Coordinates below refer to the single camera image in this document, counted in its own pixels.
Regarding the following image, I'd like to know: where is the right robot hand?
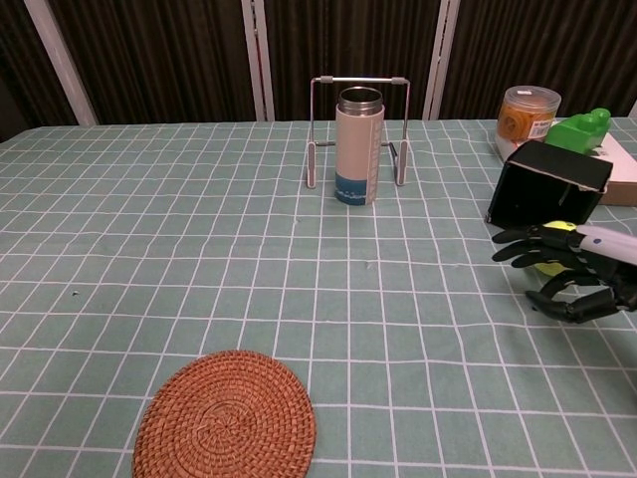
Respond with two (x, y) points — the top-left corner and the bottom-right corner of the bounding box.
(491, 221), (637, 325)

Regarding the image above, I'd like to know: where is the yellow tennis ball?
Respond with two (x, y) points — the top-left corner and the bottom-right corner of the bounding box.
(533, 220), (578, 278)

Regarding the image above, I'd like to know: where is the black open box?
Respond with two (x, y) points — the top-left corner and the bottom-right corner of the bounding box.
(485, 139), (614, 231)

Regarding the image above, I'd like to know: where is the white flat box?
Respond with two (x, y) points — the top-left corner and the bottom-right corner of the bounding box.
(495, 129), (637, 206)

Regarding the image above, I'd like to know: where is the green toy block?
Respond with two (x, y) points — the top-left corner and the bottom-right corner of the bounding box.
(543, 107), (612, 156)

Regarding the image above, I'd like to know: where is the clear jar with orange contents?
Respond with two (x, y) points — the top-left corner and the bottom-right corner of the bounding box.
(496, 85), (562, 148)

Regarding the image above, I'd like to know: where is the beige steel thermos cup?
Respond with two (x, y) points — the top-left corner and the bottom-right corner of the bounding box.
(333, 86), (383, 206)

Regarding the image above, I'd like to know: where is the green checkered tablecloth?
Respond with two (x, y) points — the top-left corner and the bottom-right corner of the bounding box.
(0, 117), (637, 478)

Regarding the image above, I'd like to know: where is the round woven rattan coaster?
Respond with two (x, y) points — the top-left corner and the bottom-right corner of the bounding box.
(131, 350), (317, 478)

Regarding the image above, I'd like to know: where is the metal wire stand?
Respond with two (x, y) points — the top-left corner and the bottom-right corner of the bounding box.
(304, 75), (412, 189)

